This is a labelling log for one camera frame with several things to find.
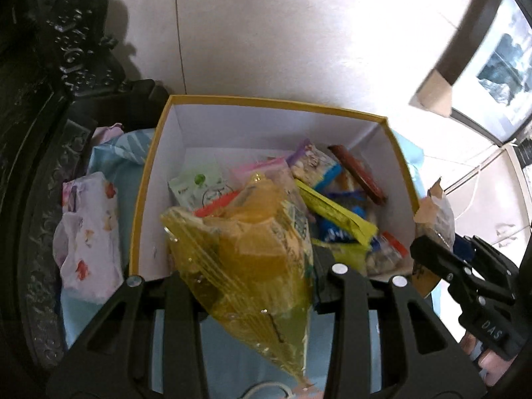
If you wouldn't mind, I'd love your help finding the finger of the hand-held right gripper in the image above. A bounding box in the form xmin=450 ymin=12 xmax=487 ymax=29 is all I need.
xmin=454 ymin=235 xmax=521 ymax=292
xmin=409 ymin=235 xmax=516 ymax=305

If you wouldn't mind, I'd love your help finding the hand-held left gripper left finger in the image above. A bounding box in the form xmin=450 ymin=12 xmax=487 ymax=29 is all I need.
xmin=46 ymin=272 xmax=208 ymax=399

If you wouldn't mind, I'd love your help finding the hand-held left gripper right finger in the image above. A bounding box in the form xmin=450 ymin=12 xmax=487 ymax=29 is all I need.
xmin=312 ymin=245 xmax=487 ymax=399

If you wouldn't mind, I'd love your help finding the brown cracker packet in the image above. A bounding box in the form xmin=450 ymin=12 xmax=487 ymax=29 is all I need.
xmin=413 ymin=178 xmax=457 ymax=297

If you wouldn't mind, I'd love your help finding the yellow bread packet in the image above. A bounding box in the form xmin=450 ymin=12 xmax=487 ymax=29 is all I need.
xmin=160 ymin=172 xmax=317 ymax=387

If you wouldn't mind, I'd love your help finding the yellow cardboard box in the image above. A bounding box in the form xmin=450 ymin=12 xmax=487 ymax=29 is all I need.
xmin=129 ymin=95 xmax=420 ymax=283

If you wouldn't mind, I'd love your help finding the person's right hand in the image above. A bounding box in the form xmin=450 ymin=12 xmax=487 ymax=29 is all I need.
xmin=461 ymin=334 xmax=511 ymax=384

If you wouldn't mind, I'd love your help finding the white triangular printed packet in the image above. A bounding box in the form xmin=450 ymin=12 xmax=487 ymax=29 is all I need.
xmin=367 ymin=232 xmax=411 ymax=278

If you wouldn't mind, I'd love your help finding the white cabinet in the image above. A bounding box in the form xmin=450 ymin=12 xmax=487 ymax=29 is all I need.
xmin=451 ymin=141 xmax=532 ymax=254

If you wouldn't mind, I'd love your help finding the blue snack packet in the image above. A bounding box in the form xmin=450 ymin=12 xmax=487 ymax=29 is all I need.
xmin=317 ymin=189 xmax=367 ymax=244

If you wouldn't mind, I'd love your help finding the thin yellow snack bar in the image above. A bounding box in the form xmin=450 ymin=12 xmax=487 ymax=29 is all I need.
xmin=294 ymin=179 xmax=380 ymax=247

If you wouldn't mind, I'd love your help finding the floral tissue pack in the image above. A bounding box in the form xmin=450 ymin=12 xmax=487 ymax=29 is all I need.
xmin=53 ymin=172 xmax=123 ymax=305

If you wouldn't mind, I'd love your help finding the dark red snack bar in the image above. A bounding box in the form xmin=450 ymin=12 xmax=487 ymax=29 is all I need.
xmin=328 ymin=145 xmax=388 ymax=205

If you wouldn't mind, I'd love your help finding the pale green snack packet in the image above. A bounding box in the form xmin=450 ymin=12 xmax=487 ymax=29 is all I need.
xmin=167 ymin=161 xmax=230 ymax=209

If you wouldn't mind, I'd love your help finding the purple peanut packet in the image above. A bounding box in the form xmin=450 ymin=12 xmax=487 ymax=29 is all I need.
xmin=288 ymin=138 xmax=342 ymax=189

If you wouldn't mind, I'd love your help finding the pink round cracker packet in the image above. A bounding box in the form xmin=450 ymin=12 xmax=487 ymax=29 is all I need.
xmin=230 ymin=157 xmax=288 ymax=184

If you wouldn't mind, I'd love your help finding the light blue printed tablecloth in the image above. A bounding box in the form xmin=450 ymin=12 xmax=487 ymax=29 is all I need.
xmin=60 ymin=129 xmax=441 ymax=399

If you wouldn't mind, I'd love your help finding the cardboard corner protector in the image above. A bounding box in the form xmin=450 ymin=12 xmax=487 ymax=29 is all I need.
xmin=409 ymin=68 xmax=455 ymax=118

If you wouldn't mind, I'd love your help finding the framed painting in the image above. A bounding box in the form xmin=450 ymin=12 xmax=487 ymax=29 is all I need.
xmin=409 ymin=0 xmax=532 ymax=146

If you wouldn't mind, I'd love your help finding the dark carved wooden furniture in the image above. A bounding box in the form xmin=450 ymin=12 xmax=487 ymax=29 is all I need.
xmin=0 ymin=0 xmax=169 ymax=387

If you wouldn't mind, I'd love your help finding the white cable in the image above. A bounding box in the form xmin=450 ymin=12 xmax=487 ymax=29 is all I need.
xmin=452 ymin=162 xmax=483 ymax=222

